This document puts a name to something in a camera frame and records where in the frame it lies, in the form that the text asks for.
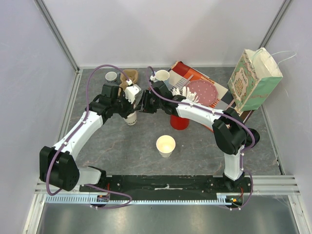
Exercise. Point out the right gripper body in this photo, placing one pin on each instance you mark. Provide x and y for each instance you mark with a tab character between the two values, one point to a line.
146	102

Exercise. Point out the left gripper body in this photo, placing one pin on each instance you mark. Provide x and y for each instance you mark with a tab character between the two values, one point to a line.
122	106

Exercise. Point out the single white paper cup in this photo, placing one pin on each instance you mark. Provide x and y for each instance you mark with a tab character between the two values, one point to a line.
165	145

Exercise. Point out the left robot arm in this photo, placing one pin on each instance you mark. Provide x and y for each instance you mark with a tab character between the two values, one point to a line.
57	164

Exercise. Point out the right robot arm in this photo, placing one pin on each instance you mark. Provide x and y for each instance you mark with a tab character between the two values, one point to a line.
232	136

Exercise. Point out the white grey ceramic mug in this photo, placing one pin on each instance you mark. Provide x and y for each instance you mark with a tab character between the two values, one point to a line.
111	77

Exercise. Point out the light blue ceramic mug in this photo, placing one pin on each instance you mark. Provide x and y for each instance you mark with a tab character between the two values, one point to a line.
162	75

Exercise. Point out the cardboard cup carrier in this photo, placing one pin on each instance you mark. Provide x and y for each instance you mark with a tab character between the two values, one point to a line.
132	74

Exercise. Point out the white stir sticks bundle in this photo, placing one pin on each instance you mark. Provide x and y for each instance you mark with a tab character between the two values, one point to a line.
185	91

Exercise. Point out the red cup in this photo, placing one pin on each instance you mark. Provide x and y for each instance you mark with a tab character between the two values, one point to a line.
179	123

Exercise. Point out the colourful magazine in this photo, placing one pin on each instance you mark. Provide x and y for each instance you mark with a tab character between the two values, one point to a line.
182	74

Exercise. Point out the pink polka dot plate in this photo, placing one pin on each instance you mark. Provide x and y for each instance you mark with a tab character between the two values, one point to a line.
206	91

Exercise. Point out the green paper gift bag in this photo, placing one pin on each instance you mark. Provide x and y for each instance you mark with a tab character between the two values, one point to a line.
254	78

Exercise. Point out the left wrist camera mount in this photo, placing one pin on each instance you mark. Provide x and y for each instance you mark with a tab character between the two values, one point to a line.
132	92

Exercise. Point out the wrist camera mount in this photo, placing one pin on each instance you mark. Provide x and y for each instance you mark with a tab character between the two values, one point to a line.
153	78
132	92

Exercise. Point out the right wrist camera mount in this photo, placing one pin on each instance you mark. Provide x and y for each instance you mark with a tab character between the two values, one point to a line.
153	78

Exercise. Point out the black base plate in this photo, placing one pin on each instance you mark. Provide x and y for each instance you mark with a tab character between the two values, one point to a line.
199	183

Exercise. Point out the aluminium frame rail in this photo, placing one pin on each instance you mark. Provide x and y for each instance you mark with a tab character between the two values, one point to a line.
57	34

